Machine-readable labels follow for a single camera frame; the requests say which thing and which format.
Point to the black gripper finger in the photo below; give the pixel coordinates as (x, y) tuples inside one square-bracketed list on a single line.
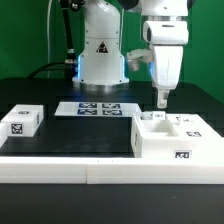
[(162, 98)]

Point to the white cabinet body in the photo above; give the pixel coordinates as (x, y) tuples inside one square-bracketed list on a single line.
[(155, 140)]

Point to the white U-shaped obstacle fence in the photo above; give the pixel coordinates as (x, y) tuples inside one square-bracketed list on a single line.
[(206, 170)]

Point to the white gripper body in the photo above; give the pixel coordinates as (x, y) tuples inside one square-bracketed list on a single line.
[(166, 65)]

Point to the white cabinet top box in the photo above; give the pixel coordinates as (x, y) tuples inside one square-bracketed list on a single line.
[(23, 120)]

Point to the white marker base plate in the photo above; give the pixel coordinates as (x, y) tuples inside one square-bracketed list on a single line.
[(96, 109)]

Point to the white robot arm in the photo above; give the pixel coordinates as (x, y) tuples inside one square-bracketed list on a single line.
[(120, 37)]

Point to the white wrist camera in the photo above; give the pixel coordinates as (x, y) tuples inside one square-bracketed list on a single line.
[(135, 57)]

